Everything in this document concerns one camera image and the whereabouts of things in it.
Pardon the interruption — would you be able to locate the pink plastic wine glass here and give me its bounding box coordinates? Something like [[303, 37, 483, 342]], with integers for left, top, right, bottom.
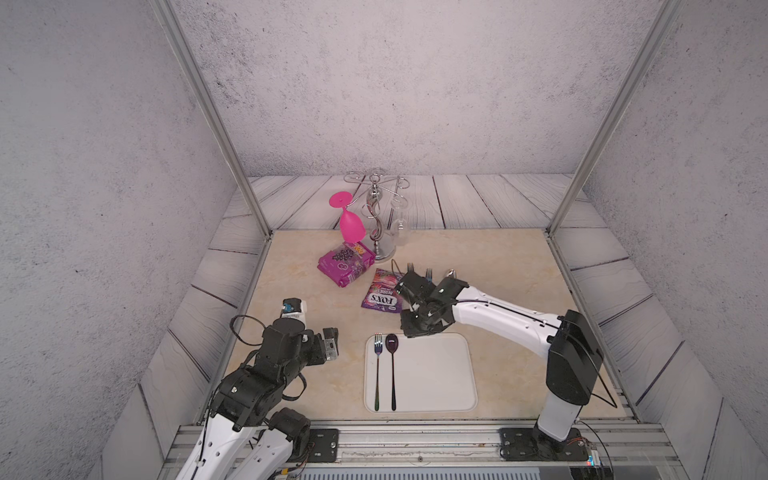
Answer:
[[329, 191, 366, 243]]

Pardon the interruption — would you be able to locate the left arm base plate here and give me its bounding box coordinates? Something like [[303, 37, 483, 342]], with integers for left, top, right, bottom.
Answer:
[[288, 428, 339, 463]]

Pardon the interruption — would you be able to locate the left aluminium frame post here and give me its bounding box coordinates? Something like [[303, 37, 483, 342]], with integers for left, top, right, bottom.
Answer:
[[150, 0, 273, 239]]

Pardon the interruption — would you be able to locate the Fox's berries candy bag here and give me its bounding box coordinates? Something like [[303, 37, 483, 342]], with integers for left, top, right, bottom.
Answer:
[[361, 268, 403, 314]]

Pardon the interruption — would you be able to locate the aluminium front rail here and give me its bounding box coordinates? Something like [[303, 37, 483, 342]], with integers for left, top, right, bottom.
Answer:
[[157, 421, 691, 480]]

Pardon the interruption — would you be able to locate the white rectangular tray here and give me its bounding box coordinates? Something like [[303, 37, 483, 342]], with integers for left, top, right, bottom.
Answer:
[[363, 333, 478, 415]]

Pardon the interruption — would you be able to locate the right aluminium frame post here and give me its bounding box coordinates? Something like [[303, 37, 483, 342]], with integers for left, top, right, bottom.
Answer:
[[545, 0, 683, 239]]

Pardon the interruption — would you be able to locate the clear wine glass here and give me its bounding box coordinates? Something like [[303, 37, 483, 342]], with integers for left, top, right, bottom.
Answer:
[[390, 194, 410, 246]]

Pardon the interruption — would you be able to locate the magenta grape snack pack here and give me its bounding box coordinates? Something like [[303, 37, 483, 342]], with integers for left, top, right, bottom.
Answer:
[[317, 242, 375, 288]]

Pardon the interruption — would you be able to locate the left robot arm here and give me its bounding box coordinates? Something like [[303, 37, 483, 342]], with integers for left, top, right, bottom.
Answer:
[[177, 316, 339, 479]]

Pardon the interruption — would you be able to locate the dark purple spoon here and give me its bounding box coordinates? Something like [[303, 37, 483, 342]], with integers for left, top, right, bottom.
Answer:
[[385, 333, 399, 411]]

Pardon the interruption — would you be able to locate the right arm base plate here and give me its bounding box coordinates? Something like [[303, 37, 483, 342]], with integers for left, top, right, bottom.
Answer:
[[498, 426, 591, 462]]

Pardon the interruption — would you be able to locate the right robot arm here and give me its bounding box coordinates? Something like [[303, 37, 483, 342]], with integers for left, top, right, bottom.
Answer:
[[395, 271, 604, 444]]

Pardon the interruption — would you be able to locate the chrome glass holder stand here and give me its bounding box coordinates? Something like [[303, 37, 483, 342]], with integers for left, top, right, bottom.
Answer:
[[343, 169, 410, 263]]

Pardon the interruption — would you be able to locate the rainbow green fork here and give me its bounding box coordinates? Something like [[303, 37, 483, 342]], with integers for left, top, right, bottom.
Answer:
[[374, 333, 383, 412]]

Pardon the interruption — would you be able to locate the aluminium frame post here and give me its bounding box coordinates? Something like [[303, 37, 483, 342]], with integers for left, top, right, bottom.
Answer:
[[545, 0, 683, 239], [150, 0, 273, 239]]

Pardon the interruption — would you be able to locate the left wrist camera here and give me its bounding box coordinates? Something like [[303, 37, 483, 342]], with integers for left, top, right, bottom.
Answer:
[[280, 298, 306, 322]]

